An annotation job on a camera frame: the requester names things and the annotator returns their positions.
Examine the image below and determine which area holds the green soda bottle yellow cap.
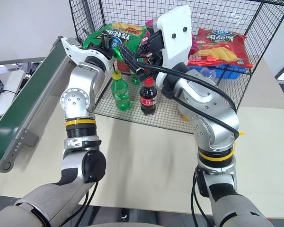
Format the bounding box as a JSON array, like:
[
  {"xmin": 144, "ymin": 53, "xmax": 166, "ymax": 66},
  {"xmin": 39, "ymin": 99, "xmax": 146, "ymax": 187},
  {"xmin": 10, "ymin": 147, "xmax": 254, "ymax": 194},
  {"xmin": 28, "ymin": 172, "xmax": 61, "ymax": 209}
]
[{"xmin": 111, "ymin": 70, "xmax": 133, "ymax": 111}]

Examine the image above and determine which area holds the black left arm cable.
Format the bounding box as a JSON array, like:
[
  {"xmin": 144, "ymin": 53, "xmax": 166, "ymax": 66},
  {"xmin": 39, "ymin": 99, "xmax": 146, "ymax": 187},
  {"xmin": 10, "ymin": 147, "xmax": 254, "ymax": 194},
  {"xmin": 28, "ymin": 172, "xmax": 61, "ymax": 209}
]
[{"xmin": 60, "ymin": 180, "xmax": 98, "ymax": 227}]

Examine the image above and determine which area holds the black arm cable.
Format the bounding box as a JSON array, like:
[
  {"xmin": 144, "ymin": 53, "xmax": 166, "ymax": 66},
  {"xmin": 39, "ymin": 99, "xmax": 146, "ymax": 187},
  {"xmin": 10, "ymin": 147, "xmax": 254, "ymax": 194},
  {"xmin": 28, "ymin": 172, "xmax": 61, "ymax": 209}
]
[
  {"xmin": 118, "ymin": 44, "xmax": 241, "ymax": 143},
  {"xmin": 60, "ymin": 180, "xmax": 98, "ymax": 227}
]

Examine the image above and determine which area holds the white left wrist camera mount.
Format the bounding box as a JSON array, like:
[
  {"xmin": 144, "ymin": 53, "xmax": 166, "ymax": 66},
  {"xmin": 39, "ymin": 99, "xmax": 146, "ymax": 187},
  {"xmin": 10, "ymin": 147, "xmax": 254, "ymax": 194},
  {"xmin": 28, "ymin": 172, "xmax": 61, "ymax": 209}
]
[{"xmin": 61, "ymin": 36, "xmax": 115, "ymax": 72}]

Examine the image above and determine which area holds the black wire mesh rack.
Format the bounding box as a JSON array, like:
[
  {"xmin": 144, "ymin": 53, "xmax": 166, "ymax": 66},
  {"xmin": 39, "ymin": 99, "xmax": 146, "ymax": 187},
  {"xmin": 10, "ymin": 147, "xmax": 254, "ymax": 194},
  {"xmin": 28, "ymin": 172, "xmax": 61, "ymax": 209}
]
[{"xmin": 68, "ymin": 0, "xmax": 284, "ymax": 135}]

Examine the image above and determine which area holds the black right elbow cable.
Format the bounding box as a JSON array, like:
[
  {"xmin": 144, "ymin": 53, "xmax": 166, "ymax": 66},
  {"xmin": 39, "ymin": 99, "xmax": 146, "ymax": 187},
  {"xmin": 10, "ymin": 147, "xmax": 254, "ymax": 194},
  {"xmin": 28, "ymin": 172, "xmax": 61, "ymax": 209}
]
[{"xmin": 190, "ymin": 168, "xmax": 207, "ymax": 227}]

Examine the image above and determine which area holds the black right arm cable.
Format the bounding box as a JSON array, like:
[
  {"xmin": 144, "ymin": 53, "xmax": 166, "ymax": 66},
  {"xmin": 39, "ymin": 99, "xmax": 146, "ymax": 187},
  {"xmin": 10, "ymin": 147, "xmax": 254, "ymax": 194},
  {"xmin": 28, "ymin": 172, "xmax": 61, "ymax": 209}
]
[{"xmin": 118, "ymin": 44, "xmax": 241, "ymax": 143}]

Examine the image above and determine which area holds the magenta snack bag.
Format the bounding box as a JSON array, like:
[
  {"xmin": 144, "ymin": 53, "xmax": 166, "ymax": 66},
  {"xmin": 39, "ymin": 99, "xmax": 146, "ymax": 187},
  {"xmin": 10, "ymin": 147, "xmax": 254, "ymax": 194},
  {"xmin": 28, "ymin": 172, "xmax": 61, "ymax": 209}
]
[{"xmin": 141, "ymin": 19, "xmax": 155, "ymax": 46}]

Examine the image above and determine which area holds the red chips bag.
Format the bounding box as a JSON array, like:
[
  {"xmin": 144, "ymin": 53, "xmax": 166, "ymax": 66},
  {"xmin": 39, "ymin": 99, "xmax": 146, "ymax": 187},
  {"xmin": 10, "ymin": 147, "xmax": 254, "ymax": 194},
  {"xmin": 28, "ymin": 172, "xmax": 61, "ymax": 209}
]
[{"xmin": 187, "ymin": 27, "xmax": 254, "ymax": 70}]

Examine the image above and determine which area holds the blue plastic basket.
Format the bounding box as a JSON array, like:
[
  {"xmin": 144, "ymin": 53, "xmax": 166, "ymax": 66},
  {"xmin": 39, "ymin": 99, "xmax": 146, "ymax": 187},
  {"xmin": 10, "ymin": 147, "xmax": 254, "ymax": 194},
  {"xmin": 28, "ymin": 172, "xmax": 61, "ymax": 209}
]
[{"xmin": 188, "ymin": 63, "xmax": 242, "ymax": 80}]

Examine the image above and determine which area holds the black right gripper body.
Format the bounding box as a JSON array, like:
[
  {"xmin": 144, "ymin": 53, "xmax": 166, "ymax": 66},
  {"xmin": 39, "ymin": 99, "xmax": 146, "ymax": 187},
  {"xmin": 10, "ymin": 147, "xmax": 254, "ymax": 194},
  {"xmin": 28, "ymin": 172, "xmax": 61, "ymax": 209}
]
[{"xmin": 144, "ymin": 28, "xmax": 167, "ymax": 67}]

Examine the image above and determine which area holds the green conveyor belt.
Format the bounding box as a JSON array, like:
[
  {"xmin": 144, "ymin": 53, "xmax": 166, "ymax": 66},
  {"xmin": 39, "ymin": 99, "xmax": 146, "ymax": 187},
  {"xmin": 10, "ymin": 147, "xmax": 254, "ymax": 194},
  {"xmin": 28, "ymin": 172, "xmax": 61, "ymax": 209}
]
[{"xmin": 0, "ymin": 36, "xmax": 86, "ymax": 173}]

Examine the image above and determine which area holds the cola bottle red cap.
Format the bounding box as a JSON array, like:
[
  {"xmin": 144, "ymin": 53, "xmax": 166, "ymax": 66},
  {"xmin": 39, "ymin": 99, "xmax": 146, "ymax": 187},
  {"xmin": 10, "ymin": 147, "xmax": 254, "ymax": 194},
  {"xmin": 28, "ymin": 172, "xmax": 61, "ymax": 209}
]
[{"xmin": 139, "ymin": 77, "xmax": 158, "ymax": 116}]

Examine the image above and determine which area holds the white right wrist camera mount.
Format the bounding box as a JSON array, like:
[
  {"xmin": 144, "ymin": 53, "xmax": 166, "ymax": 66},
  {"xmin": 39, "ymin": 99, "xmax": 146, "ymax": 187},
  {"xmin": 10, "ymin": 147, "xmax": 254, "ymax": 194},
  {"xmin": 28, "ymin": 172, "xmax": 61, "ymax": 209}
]
[{"xmin": 155, "ymin": 4, "xmax": 194, "ymax": 88}]

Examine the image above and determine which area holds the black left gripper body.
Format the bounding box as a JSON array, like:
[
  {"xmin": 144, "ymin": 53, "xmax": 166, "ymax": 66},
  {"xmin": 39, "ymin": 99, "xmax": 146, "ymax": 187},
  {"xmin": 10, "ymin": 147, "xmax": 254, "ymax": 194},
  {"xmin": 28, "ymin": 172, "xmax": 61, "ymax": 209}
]
[{"xmin": 89, "ymin": 40, "xmax": 115, "ymax": 59}]

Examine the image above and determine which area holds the green chips bag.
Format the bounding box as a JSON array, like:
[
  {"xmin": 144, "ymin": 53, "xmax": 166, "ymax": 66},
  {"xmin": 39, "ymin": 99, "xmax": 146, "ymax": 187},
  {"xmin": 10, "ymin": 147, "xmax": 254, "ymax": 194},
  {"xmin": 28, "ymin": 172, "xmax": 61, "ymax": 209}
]
[{"xmin": 82, "ymin": 22, "xmax": 148, "ymax": 61}]

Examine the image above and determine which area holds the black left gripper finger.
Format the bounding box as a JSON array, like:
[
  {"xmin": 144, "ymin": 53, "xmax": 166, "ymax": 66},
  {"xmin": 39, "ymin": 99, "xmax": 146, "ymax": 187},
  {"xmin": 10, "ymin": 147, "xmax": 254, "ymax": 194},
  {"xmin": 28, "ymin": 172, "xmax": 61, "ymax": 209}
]
[{"xmin": 100, "ymin": 33, "xmax": 115, "ymax": 48}]

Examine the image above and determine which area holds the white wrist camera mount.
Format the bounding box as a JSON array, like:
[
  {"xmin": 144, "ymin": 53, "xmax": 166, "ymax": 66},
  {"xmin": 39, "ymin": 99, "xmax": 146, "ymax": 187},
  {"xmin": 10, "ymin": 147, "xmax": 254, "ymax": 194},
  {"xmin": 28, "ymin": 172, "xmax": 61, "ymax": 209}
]
[
  {"xmin": 155, "ymin": 4, "xmax": 194, "ymax": 88},
  {"xmin": 61, "ymin": 36, "xmax": 115, "ymax": 72}
]

